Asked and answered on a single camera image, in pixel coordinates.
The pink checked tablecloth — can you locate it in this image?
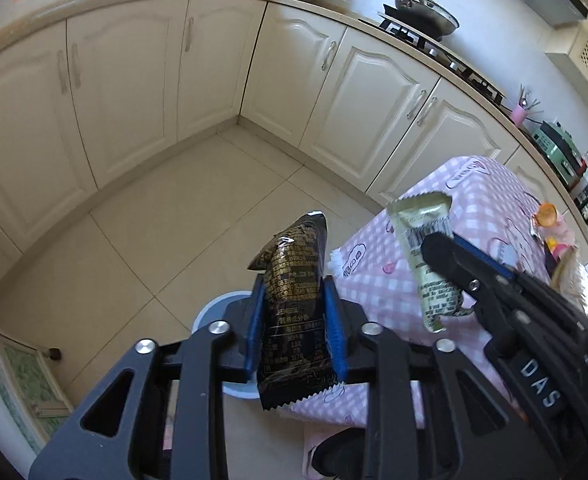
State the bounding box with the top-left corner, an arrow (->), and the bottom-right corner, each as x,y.
284,156 -> 588,431

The white orange-print plastic bag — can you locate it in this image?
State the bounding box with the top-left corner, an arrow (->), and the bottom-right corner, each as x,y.
549,247 -> 588,308

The orange candy wrapper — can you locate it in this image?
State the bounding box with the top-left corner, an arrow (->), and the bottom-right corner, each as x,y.
532,202 -> 560,235

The cream kitchen cabinet run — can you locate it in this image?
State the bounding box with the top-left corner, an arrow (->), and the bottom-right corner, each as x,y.
239,2 -> 572,211
0,0 -> 267,271

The pink utensil cup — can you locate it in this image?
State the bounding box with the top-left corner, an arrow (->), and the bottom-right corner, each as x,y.
510,85 -> 544,128

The green glass cabinet door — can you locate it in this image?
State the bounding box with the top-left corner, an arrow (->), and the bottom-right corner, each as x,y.
0,310 -> 77,480

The pale green snack wrapper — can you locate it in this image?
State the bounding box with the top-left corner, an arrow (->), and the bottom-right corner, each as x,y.
389,194 -> 467,335

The green countertop appliance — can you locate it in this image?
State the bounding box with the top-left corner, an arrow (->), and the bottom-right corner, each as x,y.
530,120 -> 588,187

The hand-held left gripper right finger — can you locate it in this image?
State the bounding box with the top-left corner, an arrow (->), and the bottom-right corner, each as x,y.
323,276 -> 565,480

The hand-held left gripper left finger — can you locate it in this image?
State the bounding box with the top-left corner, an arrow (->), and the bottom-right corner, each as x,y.
28,275 -> 267,480

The frying pan with lid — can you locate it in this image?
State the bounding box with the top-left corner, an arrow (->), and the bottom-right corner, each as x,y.
377,0 -> 460,39

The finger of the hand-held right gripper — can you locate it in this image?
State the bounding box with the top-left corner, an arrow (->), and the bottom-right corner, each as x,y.
453,236 -> 588,341
421,234 -> 530,346

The black gas stove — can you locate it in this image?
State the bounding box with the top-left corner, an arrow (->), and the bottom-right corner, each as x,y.
378,5 -> 508,107

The pink yellow wrapper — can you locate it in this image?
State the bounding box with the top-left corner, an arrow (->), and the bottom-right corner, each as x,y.
544,217 -> 577,261

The black snack wrapper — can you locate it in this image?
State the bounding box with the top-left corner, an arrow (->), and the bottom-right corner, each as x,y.
246,211 -> 345,413

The white round trash bin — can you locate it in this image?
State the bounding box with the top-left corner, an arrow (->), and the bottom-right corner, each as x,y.
191,291 -> 327,402

